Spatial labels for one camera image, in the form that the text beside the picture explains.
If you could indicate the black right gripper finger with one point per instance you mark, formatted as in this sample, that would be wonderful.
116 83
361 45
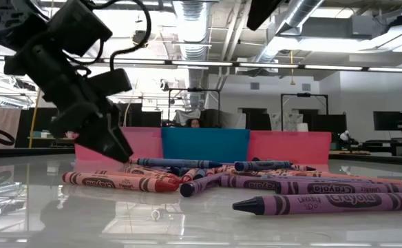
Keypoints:
261 12

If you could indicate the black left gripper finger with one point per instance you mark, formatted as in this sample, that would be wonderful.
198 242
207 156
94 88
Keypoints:
108 137
73 120

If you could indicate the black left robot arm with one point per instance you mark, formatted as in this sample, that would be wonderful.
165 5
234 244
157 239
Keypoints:
11 20

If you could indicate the wooden shelf with items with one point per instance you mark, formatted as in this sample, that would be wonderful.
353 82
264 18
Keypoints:
41 138

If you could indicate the pink plastic bin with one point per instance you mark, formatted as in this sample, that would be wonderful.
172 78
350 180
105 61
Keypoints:
146 144

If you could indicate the black partition screens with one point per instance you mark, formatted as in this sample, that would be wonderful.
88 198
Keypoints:
146 118

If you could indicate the pale pink hanging cloth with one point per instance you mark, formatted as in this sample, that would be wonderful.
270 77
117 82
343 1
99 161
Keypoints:
1 115

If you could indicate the long ceiling light strip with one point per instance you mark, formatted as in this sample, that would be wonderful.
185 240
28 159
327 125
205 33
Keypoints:
201 63

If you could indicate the white draped cloth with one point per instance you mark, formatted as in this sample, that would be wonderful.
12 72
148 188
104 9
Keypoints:
187 115

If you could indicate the person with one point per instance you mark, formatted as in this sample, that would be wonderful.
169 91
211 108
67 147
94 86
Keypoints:
194 123

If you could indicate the teal blue plastic bin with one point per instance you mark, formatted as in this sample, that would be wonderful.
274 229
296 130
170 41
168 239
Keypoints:
204 144

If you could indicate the black office chair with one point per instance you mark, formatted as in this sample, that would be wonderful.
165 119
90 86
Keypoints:
209 117

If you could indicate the white paper roll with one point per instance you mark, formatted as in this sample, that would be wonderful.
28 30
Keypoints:
302 127

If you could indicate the red plastic bin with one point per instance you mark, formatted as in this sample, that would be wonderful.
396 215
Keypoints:
290 146

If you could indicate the white headed desk device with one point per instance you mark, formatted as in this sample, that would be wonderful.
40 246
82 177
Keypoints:
344 135

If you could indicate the black computer monitor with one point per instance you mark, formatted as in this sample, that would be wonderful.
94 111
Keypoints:
389 120

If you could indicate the black desk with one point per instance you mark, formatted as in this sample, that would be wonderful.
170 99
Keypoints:
387 143

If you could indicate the silver ceiling duct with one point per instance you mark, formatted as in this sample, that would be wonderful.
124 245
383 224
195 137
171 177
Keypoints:
301 10
192 34

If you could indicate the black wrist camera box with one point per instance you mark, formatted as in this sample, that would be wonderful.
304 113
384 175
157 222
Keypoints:
80 24

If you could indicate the grey wall vent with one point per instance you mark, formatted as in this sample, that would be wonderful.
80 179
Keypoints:
254 85
306 87

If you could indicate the black dome ceiling camera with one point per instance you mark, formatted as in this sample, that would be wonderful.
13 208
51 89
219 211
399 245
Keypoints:
139 38

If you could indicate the black metal rig frame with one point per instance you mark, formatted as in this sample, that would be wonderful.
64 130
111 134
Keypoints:
304 94
194 90

